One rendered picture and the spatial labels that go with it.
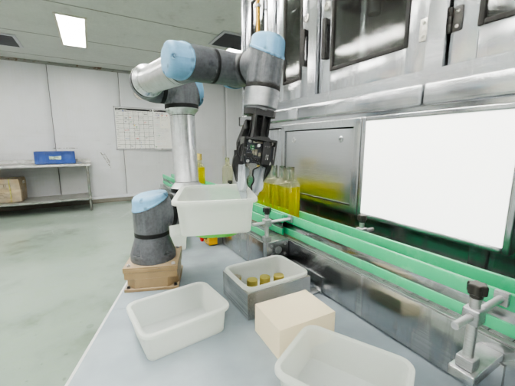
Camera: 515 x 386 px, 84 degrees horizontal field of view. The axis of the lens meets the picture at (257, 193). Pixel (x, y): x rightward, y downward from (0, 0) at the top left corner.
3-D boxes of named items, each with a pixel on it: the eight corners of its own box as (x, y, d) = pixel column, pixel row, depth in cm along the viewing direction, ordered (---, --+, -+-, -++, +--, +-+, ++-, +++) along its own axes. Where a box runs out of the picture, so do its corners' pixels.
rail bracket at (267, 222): (293, 237, 106) (293, 204, 104) (254, 245, 98) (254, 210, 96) (288, 235, 109) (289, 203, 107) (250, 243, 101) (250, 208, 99)
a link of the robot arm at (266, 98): (242, 89, 65) (277, 96, 67) (240, 110, 66) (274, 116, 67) (248, 83, 58) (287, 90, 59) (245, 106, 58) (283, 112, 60)
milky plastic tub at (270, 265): (310, 298, 89) (311, 272, 88) (247, 319, 78) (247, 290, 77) (279, 276, 104) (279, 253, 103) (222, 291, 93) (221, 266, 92)
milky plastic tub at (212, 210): (172, 246, 55) (168, 202, 54) (182, 217, 77) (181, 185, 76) (260, 240, 58) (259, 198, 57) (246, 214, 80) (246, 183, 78)
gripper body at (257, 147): (239, 164, 59) (247, 104, 57) (234, 161, 67) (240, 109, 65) (275, 168, 60) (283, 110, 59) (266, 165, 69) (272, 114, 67)
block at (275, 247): (289, 256, 107) (290, 238, 105) (267, 261, 102) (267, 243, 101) (283, 253, 110) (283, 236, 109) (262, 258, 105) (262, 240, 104)
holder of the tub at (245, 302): (323, 294, 92) (323, 272, 91) (247, 320, 79) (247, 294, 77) (290, 273, 107) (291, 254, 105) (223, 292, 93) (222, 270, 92)
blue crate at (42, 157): (34, 165, 488) (33, 152, 485) (37, 163, 522) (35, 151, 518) (75, 163, 520) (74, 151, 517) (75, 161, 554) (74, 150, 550)
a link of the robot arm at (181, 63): (117, 64, 92) (171, 21, 54) (152, 69, 99) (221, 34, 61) (119, 102, 95) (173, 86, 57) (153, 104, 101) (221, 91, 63)
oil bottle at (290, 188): (299, 232, 115) (300, 179, 111) (288, 234, 112) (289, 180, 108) (290, 228, 119) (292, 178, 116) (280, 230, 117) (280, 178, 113)
